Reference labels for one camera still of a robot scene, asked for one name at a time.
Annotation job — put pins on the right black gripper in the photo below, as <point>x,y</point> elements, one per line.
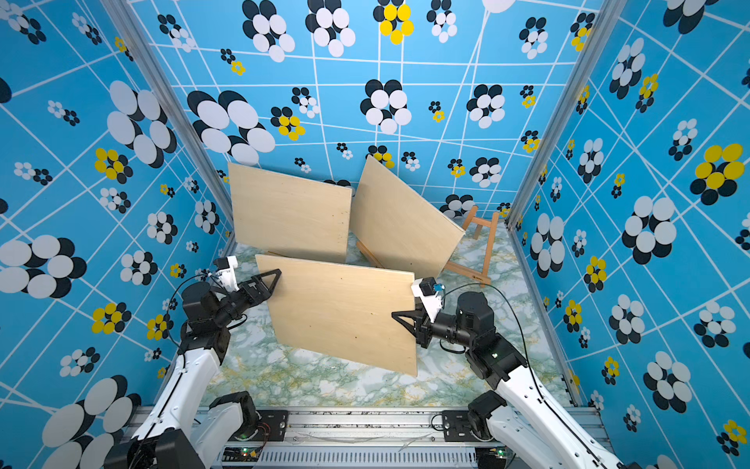
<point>423,329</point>

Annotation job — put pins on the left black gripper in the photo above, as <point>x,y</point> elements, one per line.
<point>260,289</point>

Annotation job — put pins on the plywood board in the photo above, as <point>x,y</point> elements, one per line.
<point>290,215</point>
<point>400,229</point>
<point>343,311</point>

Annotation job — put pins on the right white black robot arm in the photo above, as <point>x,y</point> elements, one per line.
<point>517,410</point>

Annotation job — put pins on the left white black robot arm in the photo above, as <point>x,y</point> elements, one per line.
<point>169,438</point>

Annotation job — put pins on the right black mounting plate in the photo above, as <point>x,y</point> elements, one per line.
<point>461,426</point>

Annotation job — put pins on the black mounting plate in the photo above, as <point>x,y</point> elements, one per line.
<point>271,426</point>
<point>461,426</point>

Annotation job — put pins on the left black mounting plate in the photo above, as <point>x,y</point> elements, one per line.
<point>271,426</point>

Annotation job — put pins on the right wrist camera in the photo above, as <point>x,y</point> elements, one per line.
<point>431,294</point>

